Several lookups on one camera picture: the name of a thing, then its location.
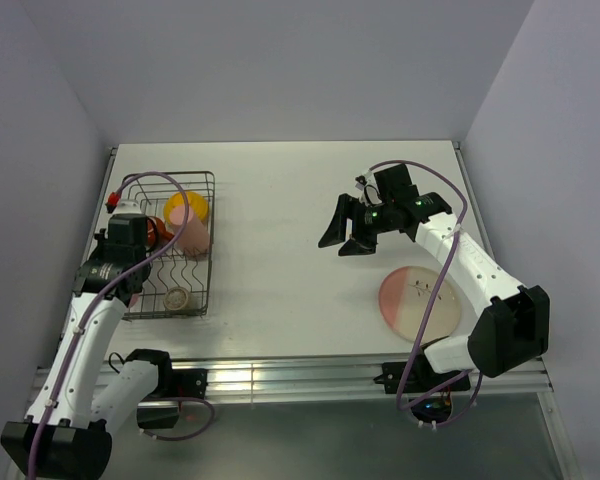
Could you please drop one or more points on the yellow bowl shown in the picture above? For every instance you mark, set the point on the yellow bowl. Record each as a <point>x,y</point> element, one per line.
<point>198,204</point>

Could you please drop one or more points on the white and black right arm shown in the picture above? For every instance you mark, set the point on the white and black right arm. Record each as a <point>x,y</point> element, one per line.
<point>512,319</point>

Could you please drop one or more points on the small speckled ceramic cup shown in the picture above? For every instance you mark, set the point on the small speckled ceramic cup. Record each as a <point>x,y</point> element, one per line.
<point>178,300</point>

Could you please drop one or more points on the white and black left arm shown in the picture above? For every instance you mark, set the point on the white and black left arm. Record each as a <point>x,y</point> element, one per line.
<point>67,432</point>

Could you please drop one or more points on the aluminium table edge rail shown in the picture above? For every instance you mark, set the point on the aluminium table edge rail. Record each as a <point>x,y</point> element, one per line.
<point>331,378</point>

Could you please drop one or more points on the red and black mug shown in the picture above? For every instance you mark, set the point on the red and black mug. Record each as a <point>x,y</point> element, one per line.
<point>157,234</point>

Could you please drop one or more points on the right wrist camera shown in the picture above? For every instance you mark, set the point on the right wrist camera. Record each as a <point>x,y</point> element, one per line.
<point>370,195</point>

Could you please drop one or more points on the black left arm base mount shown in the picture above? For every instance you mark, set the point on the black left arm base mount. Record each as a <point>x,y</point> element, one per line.
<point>187,382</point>

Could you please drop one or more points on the pink and cream ceramic plate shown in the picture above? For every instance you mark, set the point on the pink and cream ceramic plate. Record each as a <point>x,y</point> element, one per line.
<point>403,297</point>

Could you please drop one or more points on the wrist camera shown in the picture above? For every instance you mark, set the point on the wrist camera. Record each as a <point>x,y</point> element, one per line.
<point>116,205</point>
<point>370,195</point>

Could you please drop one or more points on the pink plastic cup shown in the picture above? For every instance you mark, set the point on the pink plastic cup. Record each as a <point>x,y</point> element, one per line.
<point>194,239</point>

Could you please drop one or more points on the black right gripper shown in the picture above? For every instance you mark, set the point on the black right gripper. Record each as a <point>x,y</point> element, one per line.
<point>336,233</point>

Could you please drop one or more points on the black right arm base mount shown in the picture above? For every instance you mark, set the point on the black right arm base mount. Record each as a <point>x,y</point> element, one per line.
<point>421,379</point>

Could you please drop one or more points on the black wire dish rack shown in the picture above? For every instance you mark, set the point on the black wire dish rack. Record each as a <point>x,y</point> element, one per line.
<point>174,268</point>

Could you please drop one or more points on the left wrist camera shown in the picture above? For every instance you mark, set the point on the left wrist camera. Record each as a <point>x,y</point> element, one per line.
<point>116,205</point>

